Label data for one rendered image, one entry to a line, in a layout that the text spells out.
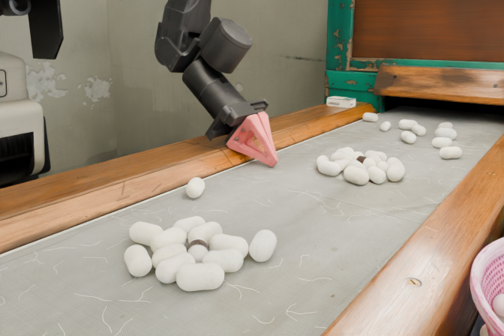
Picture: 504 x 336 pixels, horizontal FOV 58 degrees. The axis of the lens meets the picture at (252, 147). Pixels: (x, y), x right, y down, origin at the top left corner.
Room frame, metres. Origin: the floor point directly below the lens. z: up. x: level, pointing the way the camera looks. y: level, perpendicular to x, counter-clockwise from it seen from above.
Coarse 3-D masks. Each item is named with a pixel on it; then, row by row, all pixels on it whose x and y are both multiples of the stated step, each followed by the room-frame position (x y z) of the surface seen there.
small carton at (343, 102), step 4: (332, 96) 1.10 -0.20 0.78; (328, 100) 1.07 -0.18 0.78; (332, 100) 1.07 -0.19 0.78; (336, 100) 1.06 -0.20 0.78; (340, 100) 1.06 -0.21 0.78; (344, 100) 1.05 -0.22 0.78; (348, 100) 1.04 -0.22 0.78; (352, 100) 1.06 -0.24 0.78; (328, 104) 1.07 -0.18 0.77; (332, 104) 1.07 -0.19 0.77; (336, 104) 1.06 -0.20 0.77; (340, 104) 1.06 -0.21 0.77; (344, 104) 1.05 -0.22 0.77; (348, 104) 1.04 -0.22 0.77; (352, 104) 1.06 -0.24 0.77
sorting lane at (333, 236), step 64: (256, 192) 0.54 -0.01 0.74; (320, 192) 0.54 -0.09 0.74; (384, 192) 0.54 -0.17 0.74; (448, 192) 0.54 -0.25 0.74; (0, 256) 0.37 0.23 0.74; (64, 256) 0.37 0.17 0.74; (320, 256) 0.37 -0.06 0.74; (384, 256) 0.37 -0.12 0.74; (0, 320) 0.28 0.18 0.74; (64, 320) 0.28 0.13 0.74; (128, 320) 0.28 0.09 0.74; (192, 320) 0.28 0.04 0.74; (256, 320) 0.28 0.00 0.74; (320, 320) 0.28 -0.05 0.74
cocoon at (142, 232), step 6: (138, 222) 0.40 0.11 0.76; (144, 222) 0.40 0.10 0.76; (132, 228) 0.40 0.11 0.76; (138, 228) 0.39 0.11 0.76; (144, 228) 0.39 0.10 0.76; (150, 228) 0.39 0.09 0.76; (156, 228) 0.39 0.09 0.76; (132, 234) 0.39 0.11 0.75; (138, 234) 0.39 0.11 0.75; (144, 234) 0.39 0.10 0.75; (150, 234) 0.38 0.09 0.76; (156, 234) 0.39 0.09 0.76; (138, 240) 0.39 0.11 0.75; (144, 240) 0.39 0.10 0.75; (150, 240) 0.38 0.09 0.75; (150, 246) 0.39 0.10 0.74
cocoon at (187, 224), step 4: (196, 216) 0.42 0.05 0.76; (180, 220) 0.41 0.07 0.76; (184, 220) 0.41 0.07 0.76; (188, 220) 0.41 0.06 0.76; (192, 220) 0.41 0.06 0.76; (196, 220) 0.41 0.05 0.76; (200, 220) 0.41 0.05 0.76; (204, 220) 0.42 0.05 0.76; (176, 224) 0.40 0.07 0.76; (180, 224) 0.40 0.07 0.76; (184, 224) 0.40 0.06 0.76; (188, 224) 0.40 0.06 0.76; (192, 224) 0.41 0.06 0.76; (196, 224) 0.41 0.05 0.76; (200, 224) 0.41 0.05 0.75; (184, 228) 0.40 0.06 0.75; (188, 228) 0.40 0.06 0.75; (192, 228) 0.40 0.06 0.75; (188, 232) 0.40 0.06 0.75
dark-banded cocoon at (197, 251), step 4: (192, 240) 0.37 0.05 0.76; (204, 240) 0.37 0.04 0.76; (192, 248) 0.35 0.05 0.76; (196, 248) 0.35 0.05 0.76; (200, 248) 0.35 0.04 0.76; (204, 248) 0.36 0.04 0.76; (188, 252) 0.35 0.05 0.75; (192, 252) 0.35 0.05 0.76; (196, 252) 0.35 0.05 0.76; (200, 252) 0.35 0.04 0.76; (204, 252) 0.35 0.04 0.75; (196, 256) 0.35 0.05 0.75; (200, 256) 0.35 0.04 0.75; (196, 260) 0.35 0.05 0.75; (200, 260) 0.35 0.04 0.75
